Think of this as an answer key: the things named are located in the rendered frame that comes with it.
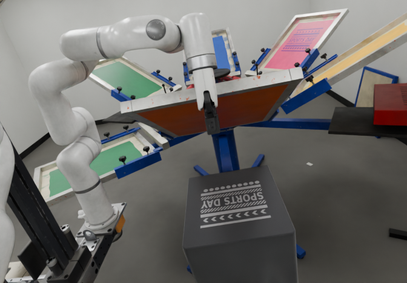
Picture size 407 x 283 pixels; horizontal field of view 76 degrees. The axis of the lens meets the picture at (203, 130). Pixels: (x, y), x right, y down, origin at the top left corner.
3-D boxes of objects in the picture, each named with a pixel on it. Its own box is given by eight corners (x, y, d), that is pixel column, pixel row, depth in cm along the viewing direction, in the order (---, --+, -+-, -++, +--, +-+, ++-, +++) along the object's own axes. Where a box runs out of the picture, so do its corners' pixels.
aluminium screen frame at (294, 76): (304, 77, 79) (301, 66, 79) (120, 113, 84) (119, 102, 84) (268, 120, 156) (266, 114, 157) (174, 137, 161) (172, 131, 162)
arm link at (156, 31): (115, 60, 75) (186, 55, 71) (88, 54, 62) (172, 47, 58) (112, 29, 73) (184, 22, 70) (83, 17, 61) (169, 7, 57)
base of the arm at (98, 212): (72, 233, 95) (54, 199, 89) (88, 209, 107) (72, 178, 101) (111, 228, 93) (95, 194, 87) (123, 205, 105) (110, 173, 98)
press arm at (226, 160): (244, 233, 115) (242, 222, 112) (231, 234, 115) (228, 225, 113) (224, 124, 228) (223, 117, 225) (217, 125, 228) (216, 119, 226)
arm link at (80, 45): (42, 94, 75) (73, 80, 88) (109, 90, 71) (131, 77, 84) (20, 35, 68) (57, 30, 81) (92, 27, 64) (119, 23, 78)
